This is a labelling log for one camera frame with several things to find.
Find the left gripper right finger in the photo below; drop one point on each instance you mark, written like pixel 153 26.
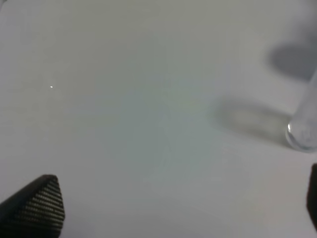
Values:
pixel 311 203

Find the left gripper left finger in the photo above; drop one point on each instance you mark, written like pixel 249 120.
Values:
pixel 35 211

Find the tall clear drinking glass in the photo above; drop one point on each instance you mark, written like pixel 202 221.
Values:
pixel 301 131

